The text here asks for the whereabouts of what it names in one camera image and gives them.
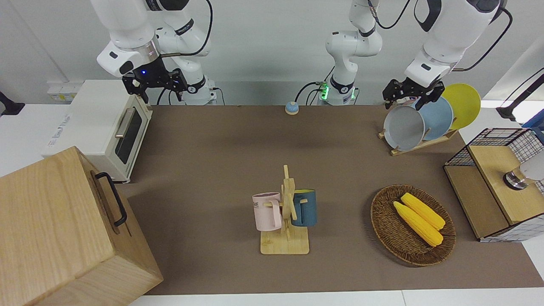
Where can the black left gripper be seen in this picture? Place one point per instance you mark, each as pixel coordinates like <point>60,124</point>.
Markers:
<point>412,89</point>

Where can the wooden mug tree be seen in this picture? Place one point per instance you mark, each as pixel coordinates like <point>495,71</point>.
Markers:
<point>284,246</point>

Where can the pink mug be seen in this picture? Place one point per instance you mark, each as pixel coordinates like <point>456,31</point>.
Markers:
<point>265,212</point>

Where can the white toaster oven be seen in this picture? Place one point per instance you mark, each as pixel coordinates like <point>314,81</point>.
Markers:
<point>93,123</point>

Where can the white power strip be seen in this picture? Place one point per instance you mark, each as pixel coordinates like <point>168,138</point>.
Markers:
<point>61,91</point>

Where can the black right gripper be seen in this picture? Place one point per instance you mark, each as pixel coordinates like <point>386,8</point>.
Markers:
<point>157,78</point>

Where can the yellow plate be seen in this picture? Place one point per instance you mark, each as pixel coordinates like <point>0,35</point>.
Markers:
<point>465,106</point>

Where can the white silver cylinder object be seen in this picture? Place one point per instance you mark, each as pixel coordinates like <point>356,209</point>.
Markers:
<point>533,170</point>

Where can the yellow corn cob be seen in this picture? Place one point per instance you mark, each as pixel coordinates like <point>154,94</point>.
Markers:
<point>418,225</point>
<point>427,210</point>

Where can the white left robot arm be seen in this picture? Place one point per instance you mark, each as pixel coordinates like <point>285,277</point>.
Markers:
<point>446,34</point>

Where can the dark blue mug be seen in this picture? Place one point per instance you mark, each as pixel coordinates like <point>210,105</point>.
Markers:
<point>307,210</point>

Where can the light blue plate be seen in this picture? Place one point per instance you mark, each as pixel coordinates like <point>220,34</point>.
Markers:
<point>437,119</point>

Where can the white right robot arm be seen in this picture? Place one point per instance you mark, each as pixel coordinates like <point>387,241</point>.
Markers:
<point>127,25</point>

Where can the black camera stand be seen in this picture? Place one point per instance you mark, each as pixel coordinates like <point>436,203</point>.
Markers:
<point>516,102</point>
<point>10,106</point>

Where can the gray plate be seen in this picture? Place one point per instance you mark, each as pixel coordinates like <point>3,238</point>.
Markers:
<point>403,127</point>

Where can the brown wicker basket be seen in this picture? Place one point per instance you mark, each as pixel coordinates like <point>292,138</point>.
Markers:
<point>391,229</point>

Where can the wooden plate rack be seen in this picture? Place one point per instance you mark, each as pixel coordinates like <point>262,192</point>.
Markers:
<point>425,144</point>

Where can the wooden drawer cabinet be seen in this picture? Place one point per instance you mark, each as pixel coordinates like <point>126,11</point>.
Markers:
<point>55,233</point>

